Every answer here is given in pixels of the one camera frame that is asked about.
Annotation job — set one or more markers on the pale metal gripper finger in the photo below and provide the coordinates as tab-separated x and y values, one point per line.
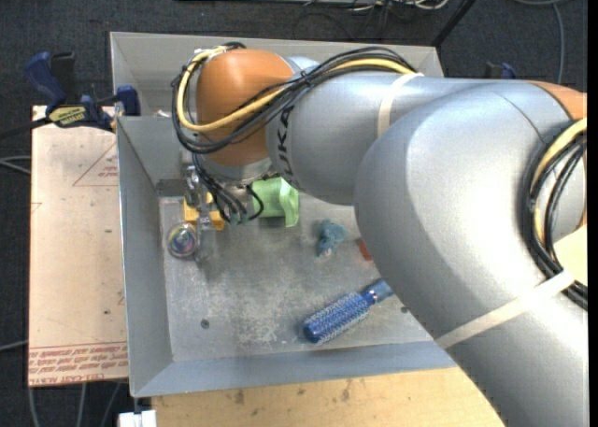
205	238
192	184

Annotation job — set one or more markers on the dark flat block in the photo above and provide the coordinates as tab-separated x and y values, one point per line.
170	187

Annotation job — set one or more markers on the clear ball with colourful inside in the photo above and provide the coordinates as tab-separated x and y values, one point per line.
181	240

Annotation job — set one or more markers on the yellow block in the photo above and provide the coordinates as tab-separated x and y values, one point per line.
191	215

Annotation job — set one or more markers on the light green plastic cup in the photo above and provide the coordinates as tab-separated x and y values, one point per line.
275	203

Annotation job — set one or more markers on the grey metal bin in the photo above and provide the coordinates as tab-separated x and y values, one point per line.
252	285

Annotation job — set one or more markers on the blue-grey fuzzy toy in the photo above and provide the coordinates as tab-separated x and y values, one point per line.
329	236

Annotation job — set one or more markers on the brown cardboard board red print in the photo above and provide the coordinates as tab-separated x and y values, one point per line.
75	252

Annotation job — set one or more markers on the blue hairbrush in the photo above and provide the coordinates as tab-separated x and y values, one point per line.
336	317

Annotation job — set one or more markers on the red-brown flat block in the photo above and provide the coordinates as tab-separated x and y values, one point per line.
364	251

